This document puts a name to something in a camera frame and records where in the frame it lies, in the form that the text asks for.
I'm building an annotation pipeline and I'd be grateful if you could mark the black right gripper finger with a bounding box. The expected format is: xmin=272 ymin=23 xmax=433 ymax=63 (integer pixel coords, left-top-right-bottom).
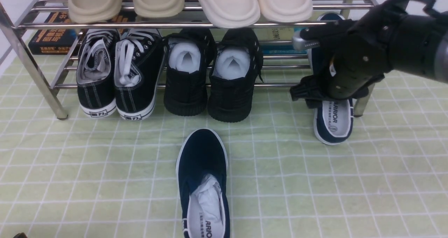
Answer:
xmin=289 ymin=74 xmax=385 ymax=109
xmin=292 ymin=19 xmax=354 ymax=50

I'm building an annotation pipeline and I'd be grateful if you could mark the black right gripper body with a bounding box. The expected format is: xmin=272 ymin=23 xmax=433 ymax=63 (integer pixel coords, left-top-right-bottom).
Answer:
xmin=324 ymin=0 xmax=406 ymax=100

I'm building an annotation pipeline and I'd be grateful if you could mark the navy slip-on shoe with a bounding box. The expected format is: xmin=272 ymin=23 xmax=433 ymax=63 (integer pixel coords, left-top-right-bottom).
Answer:
xmin=176 ymin=128 xmax=231 ymax=238
xmin=307 ymin=12 xmax=354 ymax=145

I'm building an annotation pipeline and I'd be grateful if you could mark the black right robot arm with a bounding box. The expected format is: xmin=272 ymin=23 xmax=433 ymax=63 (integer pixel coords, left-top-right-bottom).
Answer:
xmin=290 ymin=0 xmax=447 ymax=109

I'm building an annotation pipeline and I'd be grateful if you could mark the blue book behind rack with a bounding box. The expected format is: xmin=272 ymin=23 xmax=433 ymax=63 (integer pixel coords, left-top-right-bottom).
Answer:
xmin=256 ymin=27 xmax=307 ymax=55

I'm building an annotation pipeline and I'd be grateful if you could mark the silver metal shoe rack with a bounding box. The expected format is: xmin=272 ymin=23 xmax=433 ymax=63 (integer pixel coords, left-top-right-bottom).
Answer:
xmin=1 ymin=0 xmax=379 ymax=120

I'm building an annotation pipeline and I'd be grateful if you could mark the cream slipper far right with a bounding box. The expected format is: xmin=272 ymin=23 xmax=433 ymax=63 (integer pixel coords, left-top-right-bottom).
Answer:
xmin=258 ymin=0 xmax=313 ymax=23

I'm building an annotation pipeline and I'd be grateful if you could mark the cream slipper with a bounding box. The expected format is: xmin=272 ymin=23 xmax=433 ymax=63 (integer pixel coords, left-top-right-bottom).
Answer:
xmin=198 ymin=0 xmax=261 ymax=29
xmin=258 ymin=0 xmax=313 ymax=23

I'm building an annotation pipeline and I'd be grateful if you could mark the all-black canvas shoe right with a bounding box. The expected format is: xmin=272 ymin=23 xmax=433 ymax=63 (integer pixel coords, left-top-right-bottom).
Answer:
xmin=207 ymin=28 xmax=264 ymax=123

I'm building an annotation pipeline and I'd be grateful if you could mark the all-black canvas shoe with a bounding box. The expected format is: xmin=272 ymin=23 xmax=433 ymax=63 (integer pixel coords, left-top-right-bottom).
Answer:
xmin=163 ymin=28 xmax=216 ymax=117
xmin=207 ymin=28 xmax=264 ymax=123

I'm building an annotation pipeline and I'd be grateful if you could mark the all-black canvas shoe left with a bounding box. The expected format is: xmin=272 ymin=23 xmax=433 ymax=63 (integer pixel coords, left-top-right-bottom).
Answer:
xmin=163 ymin=28 xmax=216 ymax=117

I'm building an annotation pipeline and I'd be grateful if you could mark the black lace-up sneaker right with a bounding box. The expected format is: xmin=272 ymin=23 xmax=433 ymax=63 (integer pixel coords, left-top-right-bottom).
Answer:
xmin=114 ymin=28 xmax=166 ymax=121

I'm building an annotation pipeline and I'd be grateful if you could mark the black lace-up sneaker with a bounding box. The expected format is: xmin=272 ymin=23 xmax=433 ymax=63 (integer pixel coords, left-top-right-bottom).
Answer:
xmin=76 ymin=29 xmax=120 ymax=118
xmin=114 ymin=28 xmax=166 ymax=121

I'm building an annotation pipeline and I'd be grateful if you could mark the beige slipper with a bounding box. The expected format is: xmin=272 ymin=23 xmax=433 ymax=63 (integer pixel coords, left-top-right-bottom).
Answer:
xmin=133 ymin=0 xmax=185 ymax=18
xmin=68 ymin=0 xmax=122 ymax=24

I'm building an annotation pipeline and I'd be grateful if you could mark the black lace-up sneaker left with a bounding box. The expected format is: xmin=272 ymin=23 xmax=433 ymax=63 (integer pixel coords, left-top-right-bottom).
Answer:
xmin=76 ymin=29 xmax=120 ymax=118

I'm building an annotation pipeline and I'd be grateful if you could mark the beige slipper far left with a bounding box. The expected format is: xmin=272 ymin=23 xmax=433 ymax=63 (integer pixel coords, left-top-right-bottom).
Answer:
xmin=68 ymin=0 xmax=122 ymax=24

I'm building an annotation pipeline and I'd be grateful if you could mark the green checked tablecloth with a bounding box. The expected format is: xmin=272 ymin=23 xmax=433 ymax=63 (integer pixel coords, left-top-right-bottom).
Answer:
xmin=0 ymin=59 xmax=448 ymax=238

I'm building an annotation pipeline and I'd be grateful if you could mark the black and orange book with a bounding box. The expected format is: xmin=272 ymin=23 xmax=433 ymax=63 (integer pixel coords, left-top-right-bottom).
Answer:
xmin=28 ymin=12 xmax=137 ymax=55

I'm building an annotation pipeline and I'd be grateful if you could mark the dark object bottom left corner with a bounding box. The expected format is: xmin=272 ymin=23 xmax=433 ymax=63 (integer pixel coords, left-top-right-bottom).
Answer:
xmin=13 ymin=233 xmax=28 ymax=238

